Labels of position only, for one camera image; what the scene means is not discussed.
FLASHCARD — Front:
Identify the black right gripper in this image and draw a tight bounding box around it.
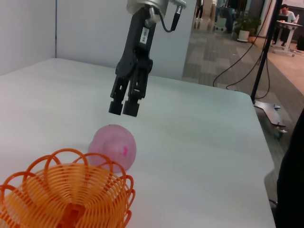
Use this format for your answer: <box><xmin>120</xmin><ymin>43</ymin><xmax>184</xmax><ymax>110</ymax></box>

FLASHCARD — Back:
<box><xmin>108</xmin><ymin>7</ymin><xmax>158</xmax><ymax>117</ymax></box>

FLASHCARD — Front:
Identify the pink toy peach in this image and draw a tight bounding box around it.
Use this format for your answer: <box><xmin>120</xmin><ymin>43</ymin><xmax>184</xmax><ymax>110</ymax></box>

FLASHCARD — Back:
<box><xmin>87</xmin><ymin>124</ymin><xmax>138</xmax><ymax>173</ymax></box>

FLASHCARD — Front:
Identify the orange woven plastic basket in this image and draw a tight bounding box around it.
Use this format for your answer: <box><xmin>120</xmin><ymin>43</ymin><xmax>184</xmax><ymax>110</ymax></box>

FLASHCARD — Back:
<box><xmin>0</xmin><ymin>148</ymin><xmax>136</xmax><ymax>228</ymax></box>

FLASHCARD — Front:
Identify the standing person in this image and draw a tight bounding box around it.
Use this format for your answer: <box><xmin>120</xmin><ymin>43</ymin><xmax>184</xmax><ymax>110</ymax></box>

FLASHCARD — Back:
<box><xmin>210</xmin><ymin>0</ymin><xmax>218</xmax><ymax>21</ymax></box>
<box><xmin>195</xmin><ymin>0</ymin><xmax>205</xmax><ymax>21</ymax></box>

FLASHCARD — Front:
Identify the white wheeled cart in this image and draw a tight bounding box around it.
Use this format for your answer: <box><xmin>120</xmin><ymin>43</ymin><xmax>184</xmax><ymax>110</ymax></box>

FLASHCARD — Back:
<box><xmin>213</xmin><ymin>6</ymin><xmax>237</xmax><ymax>33</ymax></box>

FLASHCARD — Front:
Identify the black floor stand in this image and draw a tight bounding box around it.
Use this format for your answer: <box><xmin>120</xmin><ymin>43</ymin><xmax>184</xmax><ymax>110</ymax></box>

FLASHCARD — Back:
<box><xmin>251</xmin><ymin>0</ymin><xmax>287</xmax><ymax>126</ymax></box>

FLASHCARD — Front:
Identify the potted green plant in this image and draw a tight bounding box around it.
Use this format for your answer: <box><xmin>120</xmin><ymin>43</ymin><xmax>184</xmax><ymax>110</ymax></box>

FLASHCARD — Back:
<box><xmin>234</xmin><ymin>13</ymin><xmax>262</xmax><ymax>43</ymax></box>

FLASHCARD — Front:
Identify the small green floor object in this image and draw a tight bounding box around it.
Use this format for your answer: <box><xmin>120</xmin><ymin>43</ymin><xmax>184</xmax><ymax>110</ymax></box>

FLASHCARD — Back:
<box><xmin>273</xmin><ymin>125</ymin><xmax>288</xmax><ymax>140</ymax></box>

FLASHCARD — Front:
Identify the black robot torso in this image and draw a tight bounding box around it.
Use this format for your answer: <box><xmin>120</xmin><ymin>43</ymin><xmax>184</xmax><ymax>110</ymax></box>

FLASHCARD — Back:
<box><xmin>276</xmin><ymin>116</ymin><xmax>304</xmax><ymax>228</ymax></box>

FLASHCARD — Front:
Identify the white office desk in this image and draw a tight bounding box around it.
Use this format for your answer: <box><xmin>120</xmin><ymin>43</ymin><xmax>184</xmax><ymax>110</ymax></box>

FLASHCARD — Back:
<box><xmin>272</xmin><ymin>20</ymin><xmax>304</xmax><ymax>57</ymax></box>

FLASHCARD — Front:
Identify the seated person with glasses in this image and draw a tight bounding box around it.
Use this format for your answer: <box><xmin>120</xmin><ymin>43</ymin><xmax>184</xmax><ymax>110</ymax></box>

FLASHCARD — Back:
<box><xmin>273</xmin><ymin>4</ymin><xmax>297</xmax><ymax>47</ymax></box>

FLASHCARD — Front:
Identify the thin blue vertical cord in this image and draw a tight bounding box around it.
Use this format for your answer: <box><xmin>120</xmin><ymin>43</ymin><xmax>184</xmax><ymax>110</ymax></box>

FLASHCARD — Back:
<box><xmin>55</xmin><ymin>0</ymin><xmax>58</xmax><ymax>59</ymax></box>

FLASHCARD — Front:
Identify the right gripper connector cable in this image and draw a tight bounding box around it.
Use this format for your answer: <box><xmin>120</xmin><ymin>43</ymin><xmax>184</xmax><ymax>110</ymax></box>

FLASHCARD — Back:
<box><xmin>159</xmin><ymin>6</ymin><xmax>185</xmax><ymax>33</ymax></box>

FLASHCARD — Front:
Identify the black floor cable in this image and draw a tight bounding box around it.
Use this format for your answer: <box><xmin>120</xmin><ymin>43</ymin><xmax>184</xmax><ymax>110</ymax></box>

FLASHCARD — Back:
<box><xmin>254</xmin><ymin>56</ymin><xmax>272</xmax><ymax>100</ymax></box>
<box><xmin>212</xmin><ymin>0</ymin><xmax>274</xmax><ymax>88</ymax></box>
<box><xmin>226</xmin><ymin>53</ymin><xmax>263</xmax><ymax>91</ymax></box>

